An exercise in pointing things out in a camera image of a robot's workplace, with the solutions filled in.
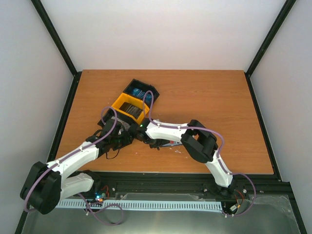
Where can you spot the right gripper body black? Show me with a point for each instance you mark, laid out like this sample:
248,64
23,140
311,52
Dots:
156,143

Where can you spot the yellow bin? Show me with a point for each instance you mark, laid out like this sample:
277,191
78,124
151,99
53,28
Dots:
134,101

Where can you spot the black frame post right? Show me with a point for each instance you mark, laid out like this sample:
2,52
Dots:
280,18

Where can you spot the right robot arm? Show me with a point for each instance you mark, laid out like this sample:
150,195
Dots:
199,142

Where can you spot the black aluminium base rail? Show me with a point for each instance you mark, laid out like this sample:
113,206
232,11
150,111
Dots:
202,185

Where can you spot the light blue cable duct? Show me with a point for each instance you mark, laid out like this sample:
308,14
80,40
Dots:
149,205

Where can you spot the blue cards stack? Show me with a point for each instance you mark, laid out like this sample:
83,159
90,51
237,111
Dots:
140,94

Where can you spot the blue leather card holder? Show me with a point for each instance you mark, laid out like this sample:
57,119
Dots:
172,144

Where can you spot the black frame post left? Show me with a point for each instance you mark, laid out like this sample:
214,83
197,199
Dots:
41,11

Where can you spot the black frame post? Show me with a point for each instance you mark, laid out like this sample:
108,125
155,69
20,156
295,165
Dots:
41,11
280,18

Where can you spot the dark cards stack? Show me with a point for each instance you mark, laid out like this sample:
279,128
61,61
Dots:
131,109

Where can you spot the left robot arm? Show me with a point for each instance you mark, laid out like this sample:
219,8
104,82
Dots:
49,183

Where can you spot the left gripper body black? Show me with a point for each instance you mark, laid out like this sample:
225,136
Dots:
118,143

